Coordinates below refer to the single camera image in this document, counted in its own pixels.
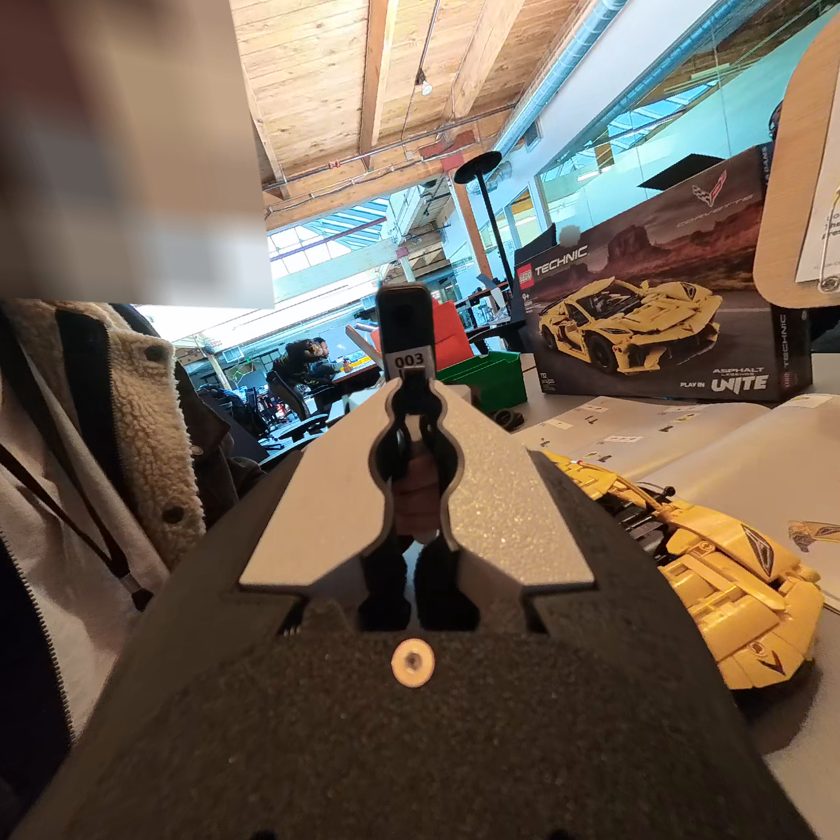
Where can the green storage bin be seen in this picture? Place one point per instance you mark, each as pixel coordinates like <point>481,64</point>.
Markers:
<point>492,384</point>

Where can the black toy tyre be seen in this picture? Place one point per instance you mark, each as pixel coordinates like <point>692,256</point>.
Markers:
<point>505,418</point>

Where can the black office chair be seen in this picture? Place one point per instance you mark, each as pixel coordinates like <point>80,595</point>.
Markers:
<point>489,331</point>
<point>275,420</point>

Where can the yellow toy brick car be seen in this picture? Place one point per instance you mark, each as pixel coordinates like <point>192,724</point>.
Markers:
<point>741,590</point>

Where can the toy car box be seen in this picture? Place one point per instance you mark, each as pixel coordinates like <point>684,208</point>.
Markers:
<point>656,275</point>

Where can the black brick beam piece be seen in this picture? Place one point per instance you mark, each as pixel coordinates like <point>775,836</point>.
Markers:
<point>415,395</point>

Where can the metal ceiling duct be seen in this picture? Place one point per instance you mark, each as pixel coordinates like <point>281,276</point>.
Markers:
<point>558,72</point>

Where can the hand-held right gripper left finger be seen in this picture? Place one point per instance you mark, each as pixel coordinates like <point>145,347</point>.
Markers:
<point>308,518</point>

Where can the person's left hand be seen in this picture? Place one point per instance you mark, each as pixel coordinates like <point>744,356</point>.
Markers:
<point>418,499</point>

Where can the red storage bin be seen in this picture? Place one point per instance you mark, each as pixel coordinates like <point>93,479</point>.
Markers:
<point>453,334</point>

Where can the wooden sign board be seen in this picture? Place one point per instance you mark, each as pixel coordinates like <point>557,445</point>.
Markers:
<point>787,229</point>

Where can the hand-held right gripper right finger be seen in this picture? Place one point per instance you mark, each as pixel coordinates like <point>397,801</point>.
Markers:
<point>525,518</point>

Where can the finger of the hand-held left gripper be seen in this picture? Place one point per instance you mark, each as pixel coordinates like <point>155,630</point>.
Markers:
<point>463,392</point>
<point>358,400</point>

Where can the black floor lamp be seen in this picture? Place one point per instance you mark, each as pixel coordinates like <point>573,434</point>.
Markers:
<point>489,210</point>

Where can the grey desk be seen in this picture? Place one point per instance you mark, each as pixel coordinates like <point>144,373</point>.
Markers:
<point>807,754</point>

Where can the instruction booklet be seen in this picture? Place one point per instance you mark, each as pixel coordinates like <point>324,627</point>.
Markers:
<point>722,446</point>

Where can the white paper notice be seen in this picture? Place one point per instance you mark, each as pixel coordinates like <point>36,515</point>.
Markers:
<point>820,236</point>

